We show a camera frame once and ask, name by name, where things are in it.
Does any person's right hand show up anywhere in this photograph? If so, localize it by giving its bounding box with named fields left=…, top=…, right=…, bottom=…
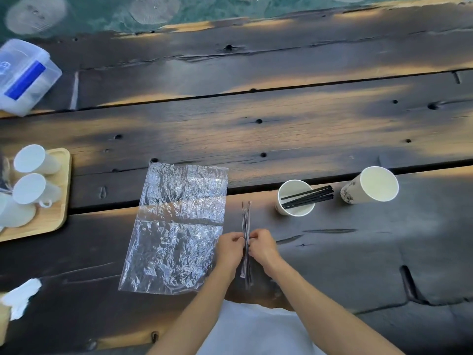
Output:
left=248, top=229, right=284, bottom=272

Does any person's left hand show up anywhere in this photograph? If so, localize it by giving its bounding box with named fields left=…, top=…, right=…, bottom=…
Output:
left=215, top=231, right=247, bottom=276

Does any black straw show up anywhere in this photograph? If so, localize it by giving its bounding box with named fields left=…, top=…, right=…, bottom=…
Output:
left=282, top=189, right=334, bottom=206
left=283, top=194, right=335, bottom=210
left=280, top=185, right=333, bottom=201
left=240, top=200, right=253, bottom=290

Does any person's left forearm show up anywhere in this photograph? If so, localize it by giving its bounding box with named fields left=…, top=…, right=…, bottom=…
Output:
left=147, top=264, right=237, bottom=355

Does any person's right forearm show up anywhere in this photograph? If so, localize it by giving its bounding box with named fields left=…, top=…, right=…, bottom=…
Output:
left=263, top=255, right=405, bottom=355

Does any plain white paper cup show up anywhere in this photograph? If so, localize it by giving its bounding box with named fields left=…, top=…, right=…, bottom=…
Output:
left=275, top=179, right=316, bottom=218

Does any clear crinkled plastic bag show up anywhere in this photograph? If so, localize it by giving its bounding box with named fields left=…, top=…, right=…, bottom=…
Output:
left=118, top=161, right=229, bottom=296

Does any person's white shirt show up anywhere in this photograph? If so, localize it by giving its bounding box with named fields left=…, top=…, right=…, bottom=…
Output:
left=196, top=300, right=326, bottom=355

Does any white paper cup with print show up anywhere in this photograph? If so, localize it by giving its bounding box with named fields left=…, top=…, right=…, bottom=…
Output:
left=340, top=166, right=400, bottom=205

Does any light wooden tray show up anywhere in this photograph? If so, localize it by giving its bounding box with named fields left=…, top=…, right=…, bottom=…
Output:
left=0, top=147, right=72, bottom=243

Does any white ceramic mug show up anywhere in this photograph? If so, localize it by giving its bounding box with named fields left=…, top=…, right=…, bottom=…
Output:
left=0, top=193, right=37, bottom=229
left=13, top=144, right=62, bottom=176
left=12, top=173, right=63, bottom=209

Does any white crumpled tissue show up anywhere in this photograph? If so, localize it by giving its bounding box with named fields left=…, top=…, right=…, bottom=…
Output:
left=1, top=278, right=43, bottom=321

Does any light wooden box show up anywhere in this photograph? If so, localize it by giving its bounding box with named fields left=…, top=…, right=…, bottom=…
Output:
left=0, top=302, right=11, bottom=345

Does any clear plastic container blue label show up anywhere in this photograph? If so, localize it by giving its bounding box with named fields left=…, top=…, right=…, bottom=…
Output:
left=0, top=38, right=63, bottom=117

